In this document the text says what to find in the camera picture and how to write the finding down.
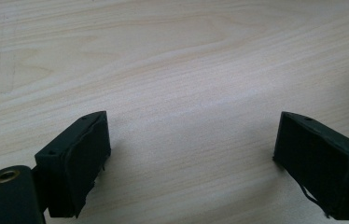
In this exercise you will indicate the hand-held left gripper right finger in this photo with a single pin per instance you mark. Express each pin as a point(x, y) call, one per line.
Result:
point(322, 161)

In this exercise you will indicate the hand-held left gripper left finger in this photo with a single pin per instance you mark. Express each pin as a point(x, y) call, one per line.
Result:
point(70, 161)

